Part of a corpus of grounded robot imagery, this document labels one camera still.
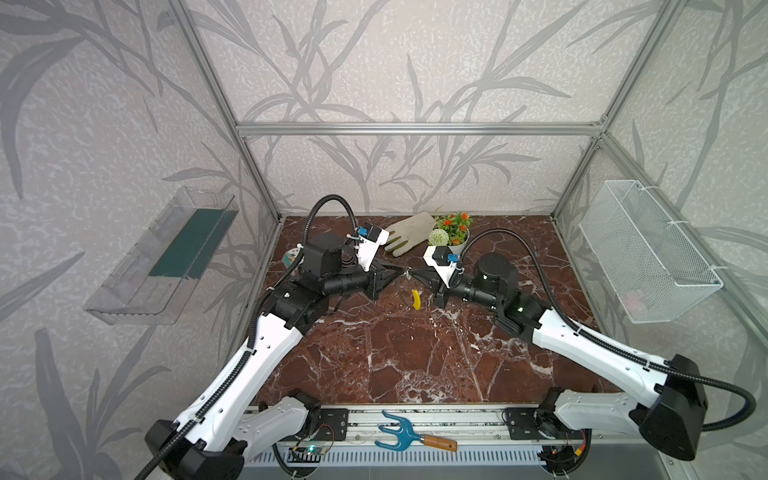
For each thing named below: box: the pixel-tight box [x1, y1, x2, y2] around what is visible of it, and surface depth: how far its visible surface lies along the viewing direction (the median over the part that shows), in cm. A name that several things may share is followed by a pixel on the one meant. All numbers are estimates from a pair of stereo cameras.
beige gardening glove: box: [384, 212, 437, 258], surface depth 118 cm
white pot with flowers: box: [428, 212, 473, 255], surface depth 98 cm
